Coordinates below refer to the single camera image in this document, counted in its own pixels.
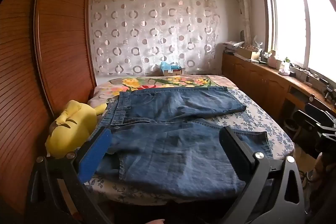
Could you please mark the pink tissue pack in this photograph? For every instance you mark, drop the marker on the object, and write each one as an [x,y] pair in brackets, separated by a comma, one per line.
[283,72]

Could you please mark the wooden framed window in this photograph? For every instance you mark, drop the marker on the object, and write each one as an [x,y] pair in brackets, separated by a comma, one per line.
[288,24]

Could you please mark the small cardboard box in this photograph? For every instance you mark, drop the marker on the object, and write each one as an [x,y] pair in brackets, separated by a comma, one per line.
[173,72]

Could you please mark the open cardboard box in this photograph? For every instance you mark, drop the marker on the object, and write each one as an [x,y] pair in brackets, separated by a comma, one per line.
[249,54]

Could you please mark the yellow plush toy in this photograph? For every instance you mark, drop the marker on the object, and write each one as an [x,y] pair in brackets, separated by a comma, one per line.
[73,129]

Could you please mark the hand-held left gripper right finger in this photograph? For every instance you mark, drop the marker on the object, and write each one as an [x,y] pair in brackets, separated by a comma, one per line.
[237,154]

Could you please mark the round waste bin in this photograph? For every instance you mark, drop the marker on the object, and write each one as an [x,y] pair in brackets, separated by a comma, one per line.
[292,127]

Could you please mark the wooden headboard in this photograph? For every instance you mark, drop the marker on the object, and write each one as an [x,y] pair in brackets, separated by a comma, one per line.
[60,43]

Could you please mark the patterned window curtain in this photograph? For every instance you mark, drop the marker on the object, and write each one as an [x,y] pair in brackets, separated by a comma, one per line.
[244,3]

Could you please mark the light blue plastic bag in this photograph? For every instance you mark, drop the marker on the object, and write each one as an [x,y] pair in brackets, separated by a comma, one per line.
[168,65]

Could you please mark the colourful flowered blanket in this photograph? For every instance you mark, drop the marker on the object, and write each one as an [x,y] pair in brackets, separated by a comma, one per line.
[147,82]

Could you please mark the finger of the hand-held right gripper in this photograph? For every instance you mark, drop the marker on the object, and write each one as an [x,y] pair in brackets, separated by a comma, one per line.
[319,109]
[307,121]

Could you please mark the pile of papers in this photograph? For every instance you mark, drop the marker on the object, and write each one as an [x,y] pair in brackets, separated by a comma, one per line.
[232,46]

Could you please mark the blue denim pants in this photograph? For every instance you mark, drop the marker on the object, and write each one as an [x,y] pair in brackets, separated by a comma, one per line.
[170,140]

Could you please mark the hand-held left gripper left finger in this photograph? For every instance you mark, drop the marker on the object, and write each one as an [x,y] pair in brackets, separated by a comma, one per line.
[94,154]

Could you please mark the circle patterned sheer curtain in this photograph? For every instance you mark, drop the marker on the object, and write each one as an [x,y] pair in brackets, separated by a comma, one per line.
[157,29]

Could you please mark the long wooden cabinet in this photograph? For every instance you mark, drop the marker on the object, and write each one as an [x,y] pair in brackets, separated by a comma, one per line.
[262,82]

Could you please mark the green capped bottle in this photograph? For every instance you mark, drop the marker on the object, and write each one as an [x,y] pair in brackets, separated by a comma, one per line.
[286,64]

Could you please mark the blue floral bedsheet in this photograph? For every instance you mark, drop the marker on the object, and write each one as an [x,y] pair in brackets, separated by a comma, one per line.
[249,119]

